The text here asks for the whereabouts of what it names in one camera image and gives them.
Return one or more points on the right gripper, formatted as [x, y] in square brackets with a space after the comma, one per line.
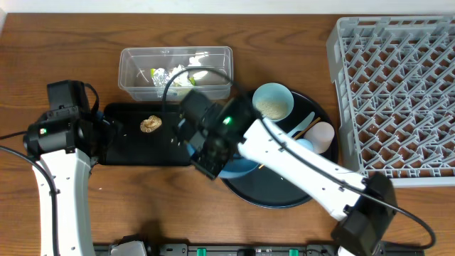
[207, 165]

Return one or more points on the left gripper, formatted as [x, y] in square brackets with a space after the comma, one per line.
[107, 129]

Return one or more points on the blue plate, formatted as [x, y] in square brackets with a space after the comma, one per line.
[234, 169]

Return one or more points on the brown mushroom food scrap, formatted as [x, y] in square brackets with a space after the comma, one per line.
[151, 124]

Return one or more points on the white tissue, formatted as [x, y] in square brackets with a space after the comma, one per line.
[182, 78]

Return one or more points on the light blue bowl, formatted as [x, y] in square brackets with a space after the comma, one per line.
[274, 101]

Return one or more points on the yellow snack wrapper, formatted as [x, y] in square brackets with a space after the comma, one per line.
[160, 77]

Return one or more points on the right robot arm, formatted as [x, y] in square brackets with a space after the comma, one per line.
[363, 207]

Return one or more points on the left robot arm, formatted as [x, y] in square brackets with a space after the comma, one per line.
[63, 146]

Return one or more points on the grey dishwasher rack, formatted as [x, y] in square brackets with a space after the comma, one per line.
[394, 79]

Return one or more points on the black rectangular tray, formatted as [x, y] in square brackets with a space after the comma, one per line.
[132, 147]

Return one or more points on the black round tray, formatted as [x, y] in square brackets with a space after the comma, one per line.
[263, 187]

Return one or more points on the clear plastic bin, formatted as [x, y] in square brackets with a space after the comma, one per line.
[148, 74]

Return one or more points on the wooden chopstick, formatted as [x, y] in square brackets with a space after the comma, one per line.
[307, 128]

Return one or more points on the light blue cup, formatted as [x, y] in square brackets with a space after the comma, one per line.
[306, 144]

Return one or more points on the light blue plastic knife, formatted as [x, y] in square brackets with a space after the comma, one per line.
[302, 125]

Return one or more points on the pink cup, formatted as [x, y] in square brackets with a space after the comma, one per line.
[320, 135]

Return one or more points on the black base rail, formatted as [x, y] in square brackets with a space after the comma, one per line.
[255, 250]

